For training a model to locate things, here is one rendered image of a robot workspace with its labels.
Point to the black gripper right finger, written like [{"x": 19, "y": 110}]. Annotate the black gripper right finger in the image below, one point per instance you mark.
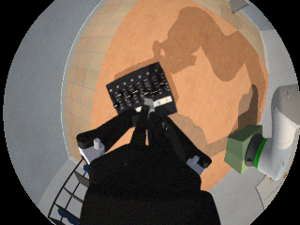
[{"x": 177, "y": 145}]

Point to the black lighting desk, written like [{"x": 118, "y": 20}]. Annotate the black lighting desk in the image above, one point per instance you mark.
[{"x": 147, "y": 79}]

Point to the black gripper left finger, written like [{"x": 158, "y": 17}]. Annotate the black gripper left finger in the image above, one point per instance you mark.
[{"x": 91, "y": 143}]

